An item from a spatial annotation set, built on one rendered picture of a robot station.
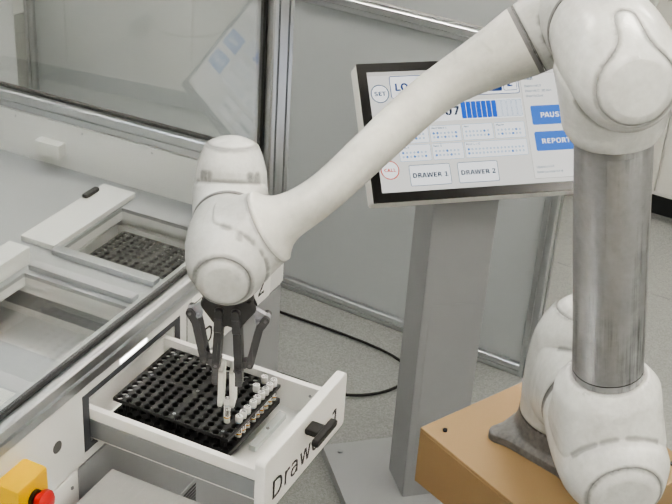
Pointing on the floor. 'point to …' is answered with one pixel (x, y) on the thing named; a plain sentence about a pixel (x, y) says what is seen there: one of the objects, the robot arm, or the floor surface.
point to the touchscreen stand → (426, 351)
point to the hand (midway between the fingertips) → (227, 383)
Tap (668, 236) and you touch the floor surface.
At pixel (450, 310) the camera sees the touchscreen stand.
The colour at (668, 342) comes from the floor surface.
